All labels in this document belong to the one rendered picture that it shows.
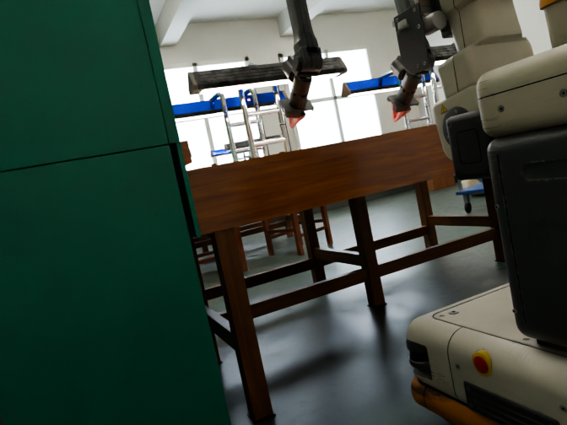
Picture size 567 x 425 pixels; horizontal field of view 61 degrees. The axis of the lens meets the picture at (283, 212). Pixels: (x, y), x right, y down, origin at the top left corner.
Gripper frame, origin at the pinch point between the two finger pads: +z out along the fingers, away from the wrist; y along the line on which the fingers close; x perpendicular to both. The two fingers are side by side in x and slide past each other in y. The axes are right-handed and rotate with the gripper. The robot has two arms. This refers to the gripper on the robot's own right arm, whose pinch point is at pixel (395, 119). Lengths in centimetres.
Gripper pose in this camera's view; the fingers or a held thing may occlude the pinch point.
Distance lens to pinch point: 187.8
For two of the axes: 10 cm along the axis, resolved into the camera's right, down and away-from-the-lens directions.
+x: 4.1, 7.3, -5.4
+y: -9.0, 2.3, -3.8
